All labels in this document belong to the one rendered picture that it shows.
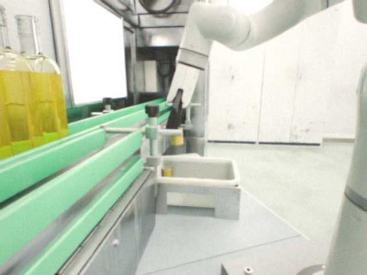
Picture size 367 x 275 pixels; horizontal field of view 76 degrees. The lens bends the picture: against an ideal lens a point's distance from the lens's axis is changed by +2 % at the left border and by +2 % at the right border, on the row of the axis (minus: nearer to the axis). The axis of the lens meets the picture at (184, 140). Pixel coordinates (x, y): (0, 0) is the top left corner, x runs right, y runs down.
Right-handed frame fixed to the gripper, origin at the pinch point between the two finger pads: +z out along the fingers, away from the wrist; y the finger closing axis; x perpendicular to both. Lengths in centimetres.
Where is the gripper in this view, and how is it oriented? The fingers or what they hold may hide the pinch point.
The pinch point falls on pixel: (174, 122)
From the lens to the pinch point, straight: 62.8
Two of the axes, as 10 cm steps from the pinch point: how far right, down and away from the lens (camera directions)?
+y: -1.6, 2.8, -9.5
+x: 9.5, 3.1, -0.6
